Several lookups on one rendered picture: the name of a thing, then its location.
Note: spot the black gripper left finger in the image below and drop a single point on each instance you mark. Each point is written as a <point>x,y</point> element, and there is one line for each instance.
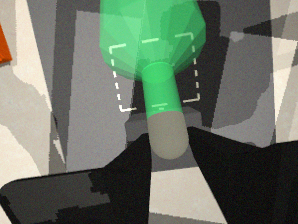
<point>118,193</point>

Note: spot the green glass bottle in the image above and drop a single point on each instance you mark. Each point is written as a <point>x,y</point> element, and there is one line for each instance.
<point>151,41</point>

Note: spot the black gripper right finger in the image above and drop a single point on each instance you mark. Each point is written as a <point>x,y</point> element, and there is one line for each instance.
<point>250,184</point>

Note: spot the grey flat mat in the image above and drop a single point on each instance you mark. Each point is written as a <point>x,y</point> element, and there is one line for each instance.
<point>231,82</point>

